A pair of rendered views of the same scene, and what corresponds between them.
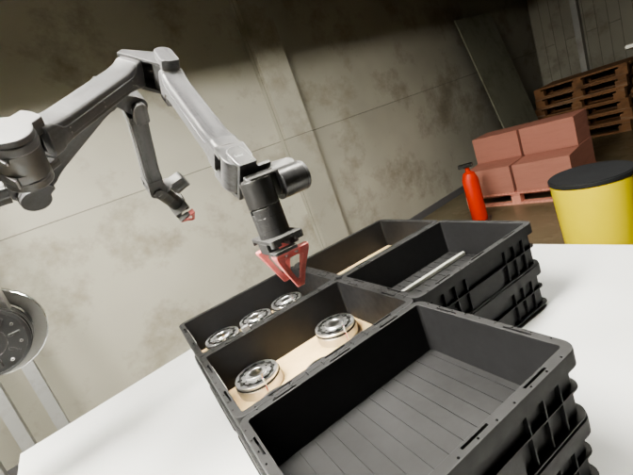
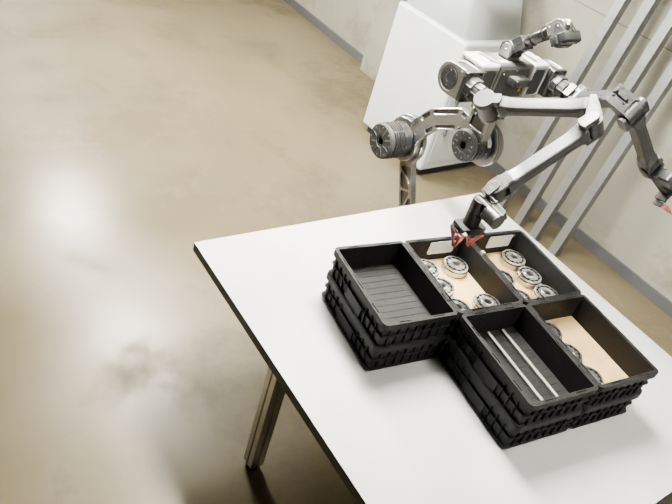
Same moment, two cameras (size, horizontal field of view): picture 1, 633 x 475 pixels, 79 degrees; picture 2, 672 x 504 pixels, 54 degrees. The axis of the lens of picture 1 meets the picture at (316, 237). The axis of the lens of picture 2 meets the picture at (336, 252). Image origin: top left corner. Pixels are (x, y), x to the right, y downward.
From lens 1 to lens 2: 2.04 m
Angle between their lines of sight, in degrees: 73
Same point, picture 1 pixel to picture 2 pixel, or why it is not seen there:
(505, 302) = (488, 399)
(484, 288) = (484, 371)
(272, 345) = (479, 272)
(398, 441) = (388, 297)
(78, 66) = not seen: outside the picture
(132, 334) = not seen: outside the picture
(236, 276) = not seen: outside the picture
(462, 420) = (389, 317)
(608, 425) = (388, 393)
